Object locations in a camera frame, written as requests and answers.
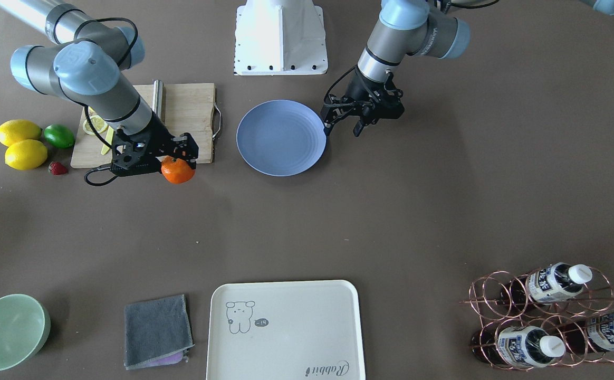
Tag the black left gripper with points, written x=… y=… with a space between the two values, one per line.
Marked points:
x=358 y=87

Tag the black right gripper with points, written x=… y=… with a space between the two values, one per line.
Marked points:
x=155 y=136

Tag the orange fruit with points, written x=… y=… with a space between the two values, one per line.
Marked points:
x=176 y=171

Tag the blue plate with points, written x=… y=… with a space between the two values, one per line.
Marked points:
x=281 y=138

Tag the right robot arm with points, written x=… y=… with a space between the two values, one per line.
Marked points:
x=85 y=66

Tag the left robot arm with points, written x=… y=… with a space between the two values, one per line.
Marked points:
x=403 y=28

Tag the wooden cutting board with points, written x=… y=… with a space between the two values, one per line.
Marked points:
x=186 y=108

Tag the yellow plastic knife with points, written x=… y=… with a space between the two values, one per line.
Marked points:
x=106 y=147

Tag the green lime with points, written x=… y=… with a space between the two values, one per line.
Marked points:
x=59 y=136

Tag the red strawberry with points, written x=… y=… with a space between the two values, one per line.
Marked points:
x=57 y=168

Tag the yellow lemon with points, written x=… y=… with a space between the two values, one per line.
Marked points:
x=26 y=154
x=16 y=130

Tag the grey folded cloth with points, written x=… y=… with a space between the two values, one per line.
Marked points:
x=156 y=332

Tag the cream rabbit tray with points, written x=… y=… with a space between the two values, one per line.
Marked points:
x=285 y=330

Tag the green bowl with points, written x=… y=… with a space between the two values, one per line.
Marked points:
x=25 y=325

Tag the tea bottle white cap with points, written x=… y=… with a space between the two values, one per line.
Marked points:
x=557 y=282

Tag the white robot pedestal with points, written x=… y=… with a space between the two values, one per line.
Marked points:
x=280 y=38

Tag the copper wire bottle rack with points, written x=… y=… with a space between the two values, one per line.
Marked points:
x=596 y=299

